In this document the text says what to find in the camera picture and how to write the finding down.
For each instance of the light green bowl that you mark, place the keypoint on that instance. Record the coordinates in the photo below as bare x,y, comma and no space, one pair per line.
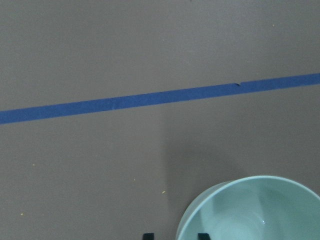
253,208

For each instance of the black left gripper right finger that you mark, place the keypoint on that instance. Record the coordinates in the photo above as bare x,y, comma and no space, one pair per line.
203,236

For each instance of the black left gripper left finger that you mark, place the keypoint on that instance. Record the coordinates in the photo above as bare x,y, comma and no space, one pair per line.
148,236

